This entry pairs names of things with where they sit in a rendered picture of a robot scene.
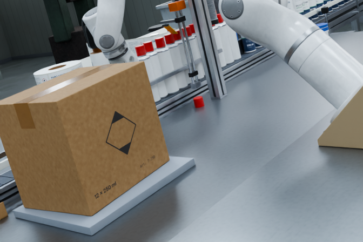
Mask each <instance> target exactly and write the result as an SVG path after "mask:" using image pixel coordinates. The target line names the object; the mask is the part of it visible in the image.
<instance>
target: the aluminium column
mask: <svg viewBox="0 0 363 242"><path fill-rule="evenodd" d="M188 3H189V7H190V12H191V16H192V21H193V25H194V30H195V33H196V38H197V42H198V46H199V51H200V55H201V60H202V63H203V67H204V72H205V77H206V81H207V86H208V89H209V93H210V97H211V99H222V98H224V97H225V96H227V90H226V85H225V81H224V76H223V72H222V68H221V63H220V59H219V55H218V50H217V45H216V40H215V37H214V33H213V28H212V23H211V19H210V14H209V9H208V6H207V1H206V0H188Z"/></svg>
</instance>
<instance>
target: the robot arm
mask: <svg viewBox="0 0 363 242"><path fill-rule="evenodd" d="M287 5H288V0H219V12H220V14H221V16H222V18H223V20H224V21H225V23H226V24H227V25H228V26H229V27H230V28H231V29H232V30H233V31H235V32H236V33H238V34H239V35H241V36H243V37H245V38H246V39H248V40H250V41H252V42H254V43H256V44H259V45H261V46H263V47H265V48H267V49H269V50H271V51H273V52H274V53H276V54H277V55H278V56H279V57H280V58H281V59H282V60H283V61H284V62H285V63H287V64H288V65H289V66H290V67H291V68H292V69H293V70H294V71H295V72H296V73H297V74H299V75H300V76H301V77H302V78H303V79H304V80H305V81H307V82H308V83H309V85H310V86H312V87H313V88H314V89H315V90H316V91H317V92H319V93H320V94H321V95H322V96H323V97H324V98H325V99H326V100H327V101H328V102H329V103H330V104H332V105H333V106H334V107H335V108H336V109H337V111H336V112H335V114H334V115H333V116H332V118H331V120H330V123H331V122H333V121H334V119H335V118H336V117H337V115H338V114H339V113H340V112H341V111H342V110H343V108H344V107H345V106H346V105H347V104H348V103H349V101H350V100H351V99H352V98H353V97H354V96H355V94H356V93H357V92H358V91H359V90H360V89H361V87H362V86H363V65H362V64H361V63H360V62H358V61H357V60H356V59H355V58H354V57H353V56H352V55H350V54H349V53H348V52H347V51H346V50H345V49H344V48H342V47H341V46H340V45H339V44H338V43H337V42H336V41H334V40H333V39H332V38H331V37H330V36H329V35H327V34H326V33H325V32H324V31H322V30H321V29H320V28H319V27H318V26H317V25H316V24H314V23H313V22H312V21H311V20H310V19H308V18H307V17H305V16H303V15H301V14H299V13H297V12H295V11H293V10H291V9H288V8H287ZM124 10H125V0H98V4H97V7H95V8H93V9H91V10H89V11H88V12H87V13H86V14H85V15H84V16H83V21H84V23H85V25H86V26H87V28H88V30H89V31H90V33H91V34H92V36H93V39H94V41H95V44H96V46H97V47H98V48H99V49H100V50H101V51H102V53H103V54H104V56H105V58H107V59H108V61H109V63H110V64H115V63H117V64H119V63H129V62H139V60H138V58H137V57H136V56H135V54H134V53H133V52H132V51H131V50H130V49H128V44H127V43H126V41H125V39H124V37H123V36H122V34H121V33H120V32H121V29H122V23H123V17H124Z"/></svg>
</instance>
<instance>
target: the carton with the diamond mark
mask: <svg viewBox="0 0 363 242"><path fill-rule="evenodd" d="M0 138H1V141H2V144H3V147H4V150H5V153H6V156H7V159H8V161H9V164H10V167H11V170H12V174H13V176H14V179H15V182H16V185H17V188H18V191H19V194H20V197H21V200H22V203H23V205H24V207H25V208H29V209H37V210H46V211H54V212H62V213H71V214H79V215H84V216H93V215H94V214H95V213H97V212H98V211H100V210H101V209H102V208H104V207H105V206H106V205H108V204H109V203H111V202H112V201H114V200H115V199H116V198H118V197H119V196H121V195H122V194H123V193H125V192H126V191H127V190H129V189H130V188H131V187H133V186H135V185H136V184H137V183H139V182H140V181H141V180H143V179H144V178H145V177H147V176H148V175H150V174H151V173H152V172H154V171H155V170H156V169H158V168H159V167H161V166H162V165H164V164H165V163H166V162H168V161H169V160H170V158H169V154H168V151H167V147H166V143H165V139H164V135H163V131H162V127H161V124H160V120H159V116H158V112H157V108H156V104H155V101H154V97H153V93H152V89H151V85H150V81H149V77H148V74H147V70H146V66H145V62H144V61H139V62H129V63H119V64H117V63H115V64H105V65H100V66H90V67H84V68H77V69H74V70H72V71H70V72H67V73H65V74H63V75H60V76H58V77H56V78H53V79H51V80H48V81H46V82H44V83H41V84H39V85H36V86H34V87H32V88H29V89H27V90H24V91H22V92H20V93H17V94H15V95H13V96H10V97H8V98H5V99H3V100H0Z"/></svg>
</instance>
